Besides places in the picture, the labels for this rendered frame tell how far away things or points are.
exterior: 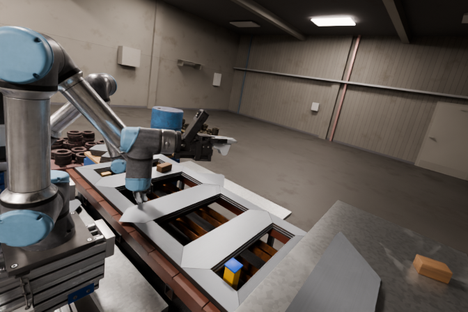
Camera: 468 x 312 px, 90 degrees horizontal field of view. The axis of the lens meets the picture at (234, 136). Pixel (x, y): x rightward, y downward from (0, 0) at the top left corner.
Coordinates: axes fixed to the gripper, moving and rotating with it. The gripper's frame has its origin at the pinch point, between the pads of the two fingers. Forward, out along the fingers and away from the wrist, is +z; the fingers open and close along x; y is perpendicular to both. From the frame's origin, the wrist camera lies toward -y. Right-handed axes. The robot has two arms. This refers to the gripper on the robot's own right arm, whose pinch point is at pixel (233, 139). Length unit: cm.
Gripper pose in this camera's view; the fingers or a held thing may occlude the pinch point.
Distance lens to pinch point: 81.5
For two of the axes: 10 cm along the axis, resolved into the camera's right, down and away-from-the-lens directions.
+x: 4.0, 1.4, -9.1
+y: -1.2, 9.9, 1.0
